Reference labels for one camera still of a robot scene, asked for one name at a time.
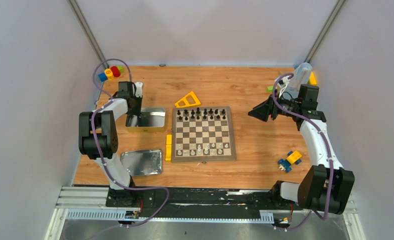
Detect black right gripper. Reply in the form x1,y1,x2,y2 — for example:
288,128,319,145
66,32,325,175
247,89,300,122

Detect gold tin with white pieces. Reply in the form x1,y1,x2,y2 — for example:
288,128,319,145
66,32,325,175
125,107,168,133

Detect small yellow rectangular block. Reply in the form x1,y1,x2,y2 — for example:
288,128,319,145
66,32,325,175
166,134,173,146

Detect yellow arch block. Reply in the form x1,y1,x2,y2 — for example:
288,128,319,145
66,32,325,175
165,144,172,162

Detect wooden chess board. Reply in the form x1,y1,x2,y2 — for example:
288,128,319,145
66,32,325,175
171,106,237,163

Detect yellow triangle frame block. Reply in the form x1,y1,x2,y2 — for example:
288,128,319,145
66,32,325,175
174,91,202,108

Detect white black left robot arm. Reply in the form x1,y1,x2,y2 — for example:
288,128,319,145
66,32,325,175
78,81,144,207

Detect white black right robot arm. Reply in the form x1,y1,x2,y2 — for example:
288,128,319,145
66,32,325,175
248,84,355,215

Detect black chess pieces row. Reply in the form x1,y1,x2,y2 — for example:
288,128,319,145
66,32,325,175
173,107,228,122

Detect green rectangular block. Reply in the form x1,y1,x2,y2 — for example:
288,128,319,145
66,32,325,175
266,85,276,94

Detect green block at corner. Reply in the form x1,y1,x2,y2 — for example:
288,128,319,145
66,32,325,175
117,65,125,74

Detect red cylinder block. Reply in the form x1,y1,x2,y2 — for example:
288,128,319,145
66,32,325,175
110,66,121,78

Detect yellow cylinder block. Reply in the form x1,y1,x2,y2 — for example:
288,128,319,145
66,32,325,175
104,68,115,80

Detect blue cube block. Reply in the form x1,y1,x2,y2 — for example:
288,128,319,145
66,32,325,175
98,72,108,82

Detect yellow blue toy car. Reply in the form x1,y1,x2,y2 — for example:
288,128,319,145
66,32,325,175
277,150,302,173

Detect clear blue plastic container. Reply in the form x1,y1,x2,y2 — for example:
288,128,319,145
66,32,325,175
286,62,313,93

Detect silver tin lid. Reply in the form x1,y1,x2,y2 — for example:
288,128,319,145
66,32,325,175
120,149,163,177

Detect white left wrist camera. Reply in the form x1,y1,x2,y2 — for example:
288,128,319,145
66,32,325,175
133,81,144,98

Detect yellow block at right wall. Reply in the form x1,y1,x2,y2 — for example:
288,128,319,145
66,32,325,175
308,72,318,86

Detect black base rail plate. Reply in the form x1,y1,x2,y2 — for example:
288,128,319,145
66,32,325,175
104,185,305,223

